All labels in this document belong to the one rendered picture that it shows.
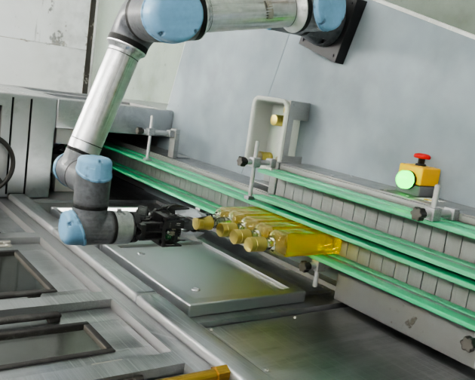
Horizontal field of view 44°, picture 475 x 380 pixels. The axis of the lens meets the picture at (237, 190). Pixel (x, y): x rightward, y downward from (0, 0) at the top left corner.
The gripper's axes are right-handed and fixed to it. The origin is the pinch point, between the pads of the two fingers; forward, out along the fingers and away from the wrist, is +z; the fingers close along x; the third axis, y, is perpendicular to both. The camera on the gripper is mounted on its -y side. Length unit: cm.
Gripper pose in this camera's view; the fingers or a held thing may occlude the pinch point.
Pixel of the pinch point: (198, 223)
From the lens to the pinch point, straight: 147.4
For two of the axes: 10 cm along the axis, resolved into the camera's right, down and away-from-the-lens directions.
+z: 8.1, 0.2, 5.9
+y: 5.7, 2.1, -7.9
